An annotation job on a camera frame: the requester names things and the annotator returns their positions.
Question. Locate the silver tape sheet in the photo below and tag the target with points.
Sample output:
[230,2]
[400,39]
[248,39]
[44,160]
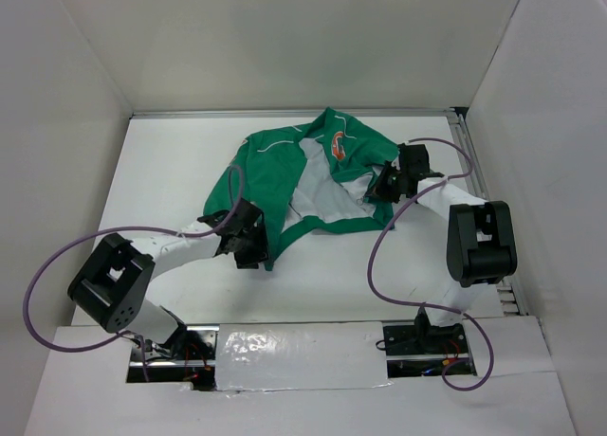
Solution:
[300,357]

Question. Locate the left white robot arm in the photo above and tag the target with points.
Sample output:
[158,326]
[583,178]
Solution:
[111,286]

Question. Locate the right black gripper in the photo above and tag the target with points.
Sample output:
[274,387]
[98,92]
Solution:
[379,190]

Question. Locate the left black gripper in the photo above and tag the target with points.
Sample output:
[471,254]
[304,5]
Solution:
[260,252]

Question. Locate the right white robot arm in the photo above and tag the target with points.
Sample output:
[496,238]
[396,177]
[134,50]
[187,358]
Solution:
[480,247]

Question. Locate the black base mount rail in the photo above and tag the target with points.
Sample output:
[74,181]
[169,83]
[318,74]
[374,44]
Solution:
[194,365]

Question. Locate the green zip jacket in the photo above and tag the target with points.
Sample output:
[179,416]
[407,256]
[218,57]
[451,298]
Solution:
[308,177]

